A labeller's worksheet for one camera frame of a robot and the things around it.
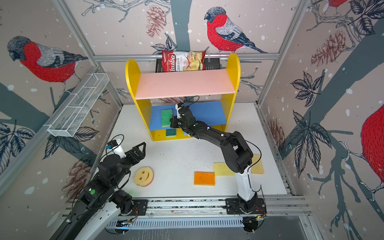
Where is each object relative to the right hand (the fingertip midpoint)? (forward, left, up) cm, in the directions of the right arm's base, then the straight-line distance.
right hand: (167, 123), depth 90 cm
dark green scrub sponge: (+2, 0, -13) cm, 13 cm away
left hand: (-21, +8, +8) cm, 24 cm away
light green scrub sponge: (+6, +1, +2) cm, 6 cm away
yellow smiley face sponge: (-28, +11, -13) cm, 33 cm away
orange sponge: (-27, -23, -16) cm, 39 cm away
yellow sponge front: (-21, -33, -16) cm, 42 cm away
